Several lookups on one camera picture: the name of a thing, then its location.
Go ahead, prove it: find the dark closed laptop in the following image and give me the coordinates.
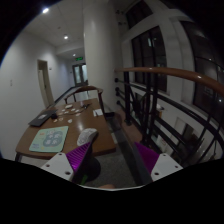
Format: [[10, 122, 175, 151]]
[[29, 110, 55, 127]]

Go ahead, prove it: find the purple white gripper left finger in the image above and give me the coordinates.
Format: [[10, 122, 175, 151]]
[[42, 142, 92, 181]]

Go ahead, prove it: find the wooden stair handrail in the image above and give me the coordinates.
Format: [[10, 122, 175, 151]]
[[114, 67, 224, 97]]

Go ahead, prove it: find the white computer mouse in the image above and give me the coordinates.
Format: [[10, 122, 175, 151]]
[[77, 128, 98, 146]]

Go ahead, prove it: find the black small round object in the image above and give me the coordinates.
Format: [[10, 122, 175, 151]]
[[51, 113, 58, 119]]

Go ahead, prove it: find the green patterned mouse pad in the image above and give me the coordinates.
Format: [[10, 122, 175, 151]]
[[29, 126, 69, 153]]

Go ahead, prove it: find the green exit sign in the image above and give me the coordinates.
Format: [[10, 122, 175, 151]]
[[75, 57, 83, 61]]

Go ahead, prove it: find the black round stool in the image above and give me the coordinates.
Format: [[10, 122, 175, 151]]
[[81, 156, 101, 182]]

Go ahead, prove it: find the white paper stack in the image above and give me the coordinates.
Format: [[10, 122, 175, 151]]
[[93, 109, 103, 116]]

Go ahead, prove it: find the glass double door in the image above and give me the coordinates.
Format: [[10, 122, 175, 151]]
[[72, 64, 88, 87]]

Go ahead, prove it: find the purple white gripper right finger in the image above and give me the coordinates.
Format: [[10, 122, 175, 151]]
[[135, 143, 182, 181]]

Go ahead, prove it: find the wooden chair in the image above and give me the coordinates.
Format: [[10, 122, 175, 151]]
[[63, 85, 105, 113]]

